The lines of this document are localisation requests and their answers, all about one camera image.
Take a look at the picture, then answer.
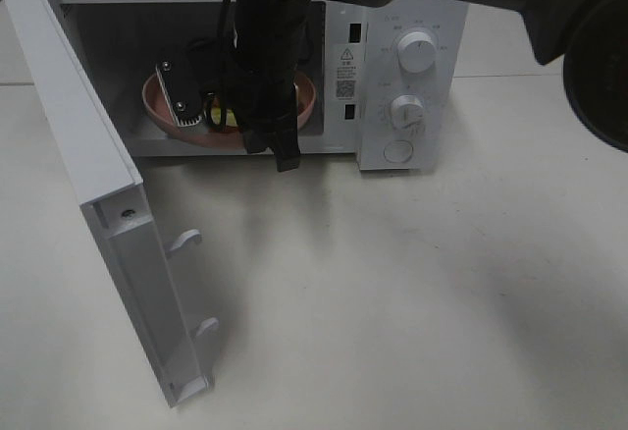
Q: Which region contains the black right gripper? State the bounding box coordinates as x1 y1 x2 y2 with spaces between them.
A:
207 0 312 172

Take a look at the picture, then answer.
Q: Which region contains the toast sandwich with lettuce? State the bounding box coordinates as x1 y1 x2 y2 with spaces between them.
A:
202 93 239 134

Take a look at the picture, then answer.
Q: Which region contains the pink plate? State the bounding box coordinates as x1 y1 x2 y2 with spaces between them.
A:
142 71 318 150

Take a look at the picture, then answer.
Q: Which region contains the round door release button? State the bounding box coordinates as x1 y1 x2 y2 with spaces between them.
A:
384 140 414 164

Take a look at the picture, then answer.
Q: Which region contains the white microwave door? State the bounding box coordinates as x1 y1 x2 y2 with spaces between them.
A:
5 0 218 406

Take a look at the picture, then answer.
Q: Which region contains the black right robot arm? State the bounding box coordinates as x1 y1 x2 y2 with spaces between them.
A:
216 0 627 172

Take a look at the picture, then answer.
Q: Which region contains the white warning label sticker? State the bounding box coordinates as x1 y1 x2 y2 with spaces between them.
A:
332 43 364 101

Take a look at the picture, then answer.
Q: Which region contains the white microwave oven body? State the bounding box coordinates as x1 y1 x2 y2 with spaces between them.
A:
60 0 468 171

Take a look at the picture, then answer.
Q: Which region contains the lower white timer knob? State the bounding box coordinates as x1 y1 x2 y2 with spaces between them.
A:
390 95 425 130

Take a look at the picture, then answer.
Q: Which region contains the upper white power knob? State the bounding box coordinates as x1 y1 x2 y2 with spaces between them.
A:
396 29 437 74

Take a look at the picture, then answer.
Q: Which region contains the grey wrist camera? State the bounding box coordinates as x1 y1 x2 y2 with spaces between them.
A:
155 38 219 128

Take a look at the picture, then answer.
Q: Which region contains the black camera cable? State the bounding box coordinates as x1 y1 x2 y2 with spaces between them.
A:
200 0 246 132

